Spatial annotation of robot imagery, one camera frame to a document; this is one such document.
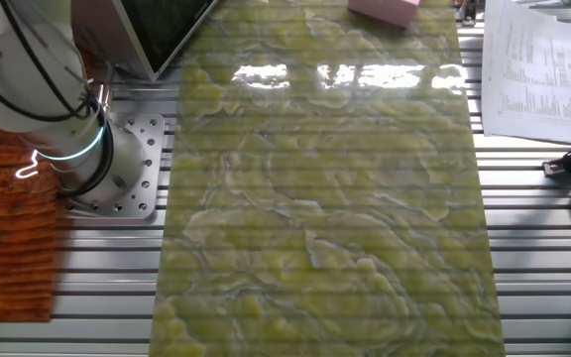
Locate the green marble pattern mat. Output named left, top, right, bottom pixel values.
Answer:
left=149, top=0, right=508, bottom=357

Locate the pink gift box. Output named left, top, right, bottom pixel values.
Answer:
left=347, top=0, right=421, bottom=30

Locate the printed white paper sheet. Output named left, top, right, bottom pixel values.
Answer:
left=481, top=0, right=571, bottom=146

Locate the orange wood pattern mat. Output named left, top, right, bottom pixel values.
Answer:
left=0, top=47, right=98, bottom=323

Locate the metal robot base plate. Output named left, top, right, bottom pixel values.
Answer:
left=64, top=112, right=167, bottom=219

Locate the black cable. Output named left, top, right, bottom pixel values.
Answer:
left=0, top=0, right=116, bottom=198

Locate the grey cable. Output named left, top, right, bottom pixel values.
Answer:
left=50, top=148, right=98, bottom=176

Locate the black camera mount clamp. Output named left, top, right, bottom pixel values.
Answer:
left=542, top=147, right=571, bottom=179

